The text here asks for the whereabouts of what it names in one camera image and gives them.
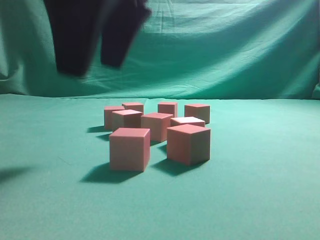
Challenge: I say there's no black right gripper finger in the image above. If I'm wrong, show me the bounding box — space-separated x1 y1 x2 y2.
44 0 105 77
100 0 152 68

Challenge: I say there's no placed pink cube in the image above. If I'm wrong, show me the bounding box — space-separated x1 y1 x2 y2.
122 102 144 114
184 103 211 124
157 101 178 118

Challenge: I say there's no green cloth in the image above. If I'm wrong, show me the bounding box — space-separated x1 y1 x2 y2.
0 0 320 240

